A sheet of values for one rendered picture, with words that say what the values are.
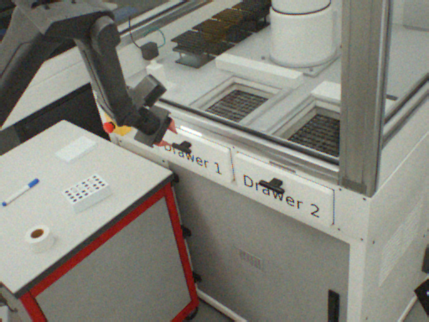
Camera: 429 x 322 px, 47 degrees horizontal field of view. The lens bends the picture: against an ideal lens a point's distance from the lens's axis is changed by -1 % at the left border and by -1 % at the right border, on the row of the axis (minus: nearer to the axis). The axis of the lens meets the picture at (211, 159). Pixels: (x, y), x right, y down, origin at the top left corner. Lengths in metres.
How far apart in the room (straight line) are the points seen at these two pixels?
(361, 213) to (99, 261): 0.78
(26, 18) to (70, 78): 1.37
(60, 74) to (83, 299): 0.92
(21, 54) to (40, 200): 0.94
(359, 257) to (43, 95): 1.33
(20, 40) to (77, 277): 0.91
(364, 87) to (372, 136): 0.11
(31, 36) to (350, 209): 0.79
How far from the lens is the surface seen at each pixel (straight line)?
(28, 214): 1.59
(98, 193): 1.51
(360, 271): 1.32
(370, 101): 0.99
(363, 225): 1.19
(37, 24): 0.71
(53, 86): 2.05
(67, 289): 1.50
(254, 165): 1.26
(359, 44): 0.95
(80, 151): 1.75
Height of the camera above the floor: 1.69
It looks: 36 degrees down
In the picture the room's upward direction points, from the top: 10 degrees counter-clockwise
